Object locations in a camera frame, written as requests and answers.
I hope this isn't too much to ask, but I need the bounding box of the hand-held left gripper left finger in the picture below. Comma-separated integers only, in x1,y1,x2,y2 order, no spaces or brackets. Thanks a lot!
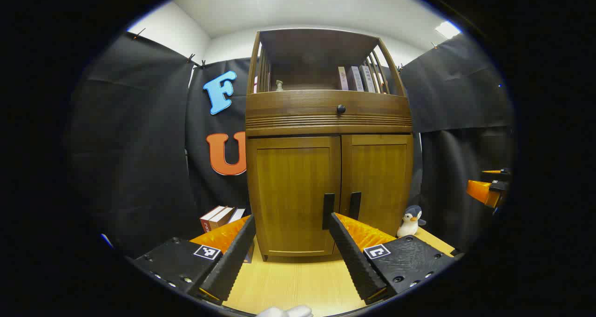
133,215,257,306

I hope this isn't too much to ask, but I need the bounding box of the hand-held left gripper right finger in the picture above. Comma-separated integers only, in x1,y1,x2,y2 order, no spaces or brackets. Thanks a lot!
328,212,456,305

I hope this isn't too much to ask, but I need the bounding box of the wooden cabinet door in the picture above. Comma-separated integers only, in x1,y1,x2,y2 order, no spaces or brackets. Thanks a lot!
341,135,414,255
247,136,342,257

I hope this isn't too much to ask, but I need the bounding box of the wooden double-door shoe cabinet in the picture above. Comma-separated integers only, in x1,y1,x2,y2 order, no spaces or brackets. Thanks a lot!
245,27,414,262

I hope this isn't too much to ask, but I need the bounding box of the brown cover book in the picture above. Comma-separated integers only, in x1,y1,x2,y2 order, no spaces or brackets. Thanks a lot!
208,207,236,231

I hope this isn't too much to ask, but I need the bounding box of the red cover book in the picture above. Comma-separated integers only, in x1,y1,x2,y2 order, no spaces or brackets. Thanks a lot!
200,206,227,234

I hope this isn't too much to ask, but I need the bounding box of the penguin plush toy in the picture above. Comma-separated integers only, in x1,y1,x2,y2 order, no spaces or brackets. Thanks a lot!
397,205,427,238

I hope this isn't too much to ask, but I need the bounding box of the white soft object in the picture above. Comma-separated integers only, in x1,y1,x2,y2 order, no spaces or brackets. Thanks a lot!
256,305,313,317

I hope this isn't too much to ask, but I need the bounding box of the black backdrop cloth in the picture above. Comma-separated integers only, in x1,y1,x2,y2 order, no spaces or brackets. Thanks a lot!
70,31,515,262

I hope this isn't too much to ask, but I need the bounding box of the small ceiling light panel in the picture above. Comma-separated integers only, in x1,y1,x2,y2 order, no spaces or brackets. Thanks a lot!
435,21,461,39

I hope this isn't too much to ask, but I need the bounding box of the white spine book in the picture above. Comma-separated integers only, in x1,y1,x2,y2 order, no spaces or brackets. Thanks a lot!
360,65,377,93

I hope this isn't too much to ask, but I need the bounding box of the wooden drawer with black knob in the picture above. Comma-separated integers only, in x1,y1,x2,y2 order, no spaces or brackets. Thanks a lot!
246,90,412,118

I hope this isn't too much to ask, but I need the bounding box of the dark spine book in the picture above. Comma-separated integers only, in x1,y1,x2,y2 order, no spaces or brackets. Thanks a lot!
347,66,365,92

